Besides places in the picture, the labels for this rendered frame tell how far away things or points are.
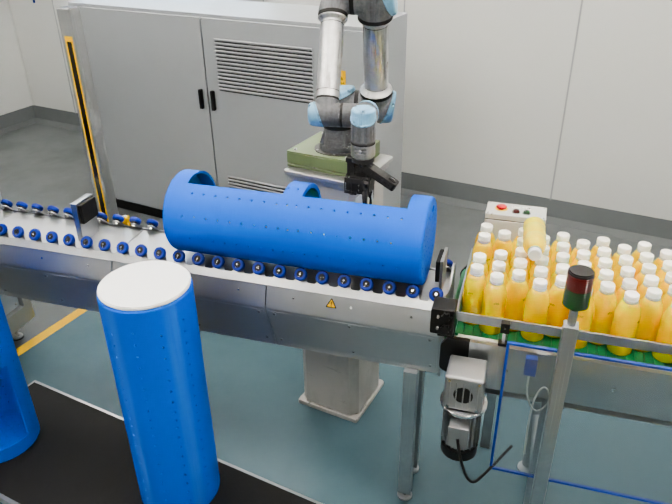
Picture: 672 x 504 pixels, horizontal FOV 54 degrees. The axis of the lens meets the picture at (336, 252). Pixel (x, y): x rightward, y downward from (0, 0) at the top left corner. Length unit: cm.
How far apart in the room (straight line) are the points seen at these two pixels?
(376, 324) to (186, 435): 72
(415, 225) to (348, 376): 107
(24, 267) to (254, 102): 181
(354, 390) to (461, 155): 245
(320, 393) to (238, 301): 88
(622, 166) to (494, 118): 89
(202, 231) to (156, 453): 74
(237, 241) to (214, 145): 217
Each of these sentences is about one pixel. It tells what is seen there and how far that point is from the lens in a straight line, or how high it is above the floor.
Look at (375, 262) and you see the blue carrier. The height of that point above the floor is 107.
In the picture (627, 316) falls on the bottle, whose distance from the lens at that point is 200.
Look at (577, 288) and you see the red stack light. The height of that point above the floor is 122.
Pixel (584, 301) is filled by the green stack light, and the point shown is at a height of 119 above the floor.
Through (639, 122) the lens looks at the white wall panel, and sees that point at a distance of 461.
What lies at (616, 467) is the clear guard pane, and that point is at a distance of 223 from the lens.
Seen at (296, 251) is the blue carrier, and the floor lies 107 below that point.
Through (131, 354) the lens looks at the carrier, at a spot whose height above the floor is 87.
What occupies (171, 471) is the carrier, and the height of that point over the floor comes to 38.
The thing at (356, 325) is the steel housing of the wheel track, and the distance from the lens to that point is 219.
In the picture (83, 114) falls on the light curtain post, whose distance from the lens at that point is 286.
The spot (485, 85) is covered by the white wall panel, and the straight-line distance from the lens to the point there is 473.
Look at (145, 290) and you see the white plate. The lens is 205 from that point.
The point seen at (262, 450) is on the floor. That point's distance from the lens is 293.
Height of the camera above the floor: 209
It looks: 29 degrees down
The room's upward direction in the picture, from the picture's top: 1 degrees counter-clockwise
